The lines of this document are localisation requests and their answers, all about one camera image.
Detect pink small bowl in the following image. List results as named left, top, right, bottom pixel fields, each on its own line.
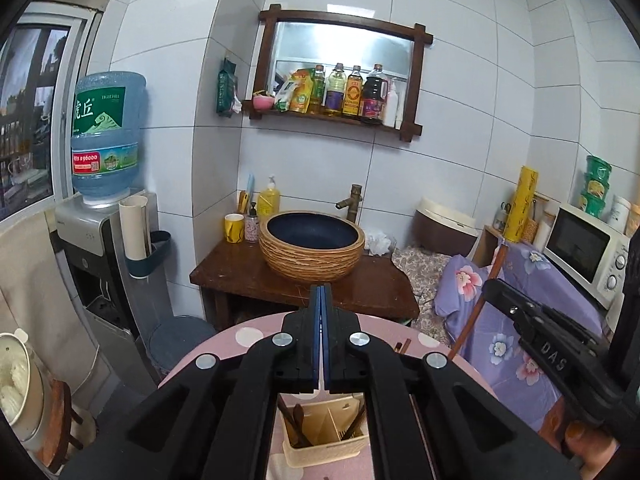
left=252, top=90, right=274, bottom=112

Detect brass faucet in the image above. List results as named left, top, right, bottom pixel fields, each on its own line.
left=335, top=184, right=362, bottom=223

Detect cream cooking pot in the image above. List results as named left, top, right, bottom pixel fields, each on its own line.
left=0, top=328, right=51, bottom=453

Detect yellow soap bottle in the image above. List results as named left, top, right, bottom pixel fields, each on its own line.
left=257, top=174, right=281, bottom=219

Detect pink polka dot tablecloth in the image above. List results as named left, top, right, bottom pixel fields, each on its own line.
left=156, top=311, right=499, bottom=480

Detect paper cup stack holder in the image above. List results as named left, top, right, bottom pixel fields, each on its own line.
left=118, top=192, right=171, bottom=280

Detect blue water jug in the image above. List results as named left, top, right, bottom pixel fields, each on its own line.
left=70, top=70, right=148, bottom=207

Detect dark wooden counter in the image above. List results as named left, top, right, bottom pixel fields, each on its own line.
left=188, top=238, right=420, bottom=334

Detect window with metal frame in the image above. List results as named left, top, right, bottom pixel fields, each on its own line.
left=1, top=0, right=110, bottom=230

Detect dark soy sauce bottle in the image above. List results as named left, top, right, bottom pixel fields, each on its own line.
left=359, top=63, right=388, bottom=125

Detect white microwave oven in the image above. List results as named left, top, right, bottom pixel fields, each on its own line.
left=542, top=204, right=629, bottom=310

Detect green stacked cups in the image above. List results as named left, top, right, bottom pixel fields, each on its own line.
left=578, top=155, right=612, bottom=218

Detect yellow mug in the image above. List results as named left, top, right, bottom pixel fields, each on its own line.
left=224, top=212, right=244, bottom=244

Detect grey water dispenser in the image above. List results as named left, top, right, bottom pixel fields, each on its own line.
left=53, top=190, right=177, bottom=346

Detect beige plastic utensil holder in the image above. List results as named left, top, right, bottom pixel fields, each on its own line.
left=278, top=393, right=369, bottom=468

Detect woven pattern basin sink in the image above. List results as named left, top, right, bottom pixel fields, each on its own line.
left=258, top=211, right=364, bottom=284

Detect yellow oil bottle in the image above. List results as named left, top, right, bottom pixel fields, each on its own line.
left=342, top=65, right=363, bottom=118

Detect green hanging packet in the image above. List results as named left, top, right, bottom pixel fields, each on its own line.
left=216, top=58, right=242, bottom=117

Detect yellow roll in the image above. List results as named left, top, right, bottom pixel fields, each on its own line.
left=503, top=166, right=538, bottom=243

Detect wooden spoon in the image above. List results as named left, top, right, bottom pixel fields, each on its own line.
left=292, top=404, right=311, bottom=448

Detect white crumpled plastic bag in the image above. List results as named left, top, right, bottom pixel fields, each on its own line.
left=364, top=230, right=397, bottom=257

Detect wooden framed wall shelf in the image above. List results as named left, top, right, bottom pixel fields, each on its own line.
left=242, top=3, right=434, bottom=143

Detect dark chopstick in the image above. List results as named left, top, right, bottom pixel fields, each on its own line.
left=341, top=404, right=366, bottom=441

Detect small wooden stool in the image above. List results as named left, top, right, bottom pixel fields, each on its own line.
left=36, top=379, right=84, bottom=474

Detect right hand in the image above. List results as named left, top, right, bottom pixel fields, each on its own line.
left=538, top=398, right=618, bottom=480

